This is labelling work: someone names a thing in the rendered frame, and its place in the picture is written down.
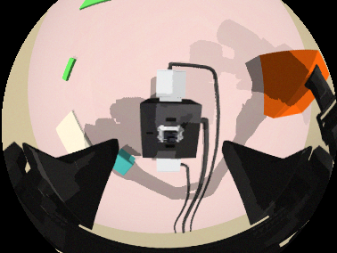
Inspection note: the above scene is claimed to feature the teal cube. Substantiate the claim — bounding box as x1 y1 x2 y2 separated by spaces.
114 149 136 175

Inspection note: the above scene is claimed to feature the green flat rectangular block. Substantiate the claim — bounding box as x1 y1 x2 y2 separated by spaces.
79 0 109 9

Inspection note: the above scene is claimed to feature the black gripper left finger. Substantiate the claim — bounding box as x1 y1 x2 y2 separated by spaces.
22 138 119 230

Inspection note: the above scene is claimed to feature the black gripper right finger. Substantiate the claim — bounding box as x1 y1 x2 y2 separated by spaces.
222 141 312 225

